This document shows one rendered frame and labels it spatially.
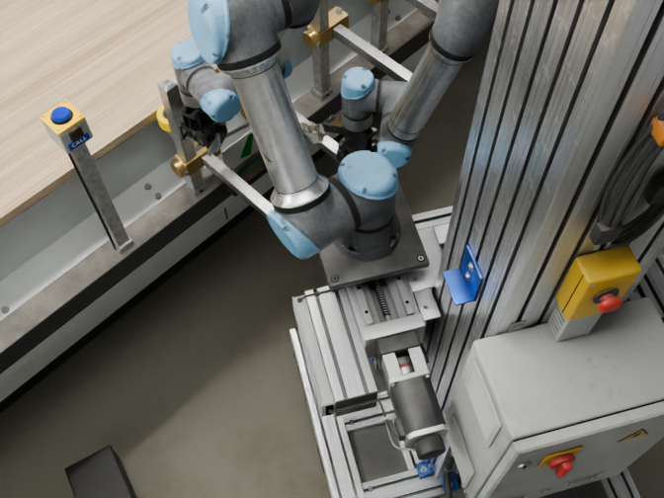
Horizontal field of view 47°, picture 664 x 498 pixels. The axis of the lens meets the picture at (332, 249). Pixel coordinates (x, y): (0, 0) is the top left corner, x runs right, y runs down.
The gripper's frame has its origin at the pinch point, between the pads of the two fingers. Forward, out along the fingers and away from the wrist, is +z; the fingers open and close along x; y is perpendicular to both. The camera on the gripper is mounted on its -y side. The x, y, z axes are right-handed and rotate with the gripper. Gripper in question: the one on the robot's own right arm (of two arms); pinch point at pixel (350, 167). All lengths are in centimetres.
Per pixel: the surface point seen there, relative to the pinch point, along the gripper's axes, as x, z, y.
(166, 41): -9, -8, -65
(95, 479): -101, 70, -10
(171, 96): -30, -28, -30
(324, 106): 18.1, 12.7, -28.4
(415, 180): 59, 83, -20
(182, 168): -32.4, -2.0, -30.5
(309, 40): 16.5, -12.9, -31.8
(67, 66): -34, -8, -77
